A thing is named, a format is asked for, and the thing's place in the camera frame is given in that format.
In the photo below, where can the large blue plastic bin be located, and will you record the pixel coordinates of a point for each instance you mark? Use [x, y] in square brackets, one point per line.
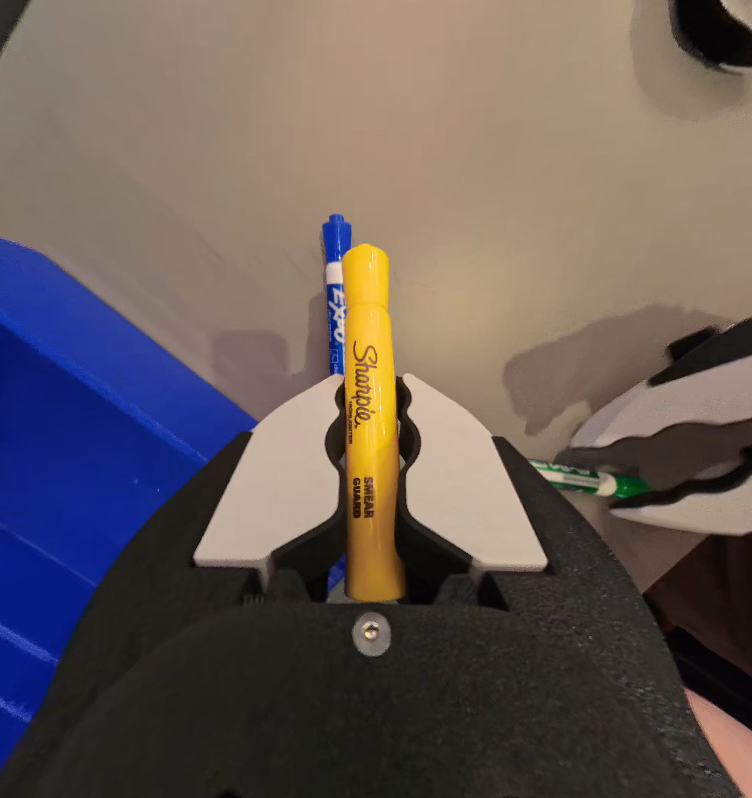
[70, 467]

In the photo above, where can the person's left forearm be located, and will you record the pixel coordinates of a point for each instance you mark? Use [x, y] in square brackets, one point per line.
[743, 760]

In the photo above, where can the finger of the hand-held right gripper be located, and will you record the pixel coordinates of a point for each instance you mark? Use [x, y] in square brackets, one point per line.
[675, 405]
[725, 511]

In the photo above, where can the yellow highlighter marker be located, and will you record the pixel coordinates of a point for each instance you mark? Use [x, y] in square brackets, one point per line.
[366, 312]

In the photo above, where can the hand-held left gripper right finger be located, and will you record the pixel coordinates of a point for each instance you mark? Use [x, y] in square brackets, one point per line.
[469, 492]

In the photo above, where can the blue dry erase marker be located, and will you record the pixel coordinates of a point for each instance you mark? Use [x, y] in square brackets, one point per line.
[335, 299]

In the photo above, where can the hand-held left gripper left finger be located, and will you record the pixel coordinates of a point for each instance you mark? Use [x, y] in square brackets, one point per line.
[276, 492]

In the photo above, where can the green dry erase marker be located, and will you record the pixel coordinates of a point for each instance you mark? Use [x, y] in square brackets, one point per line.
[575, 479]

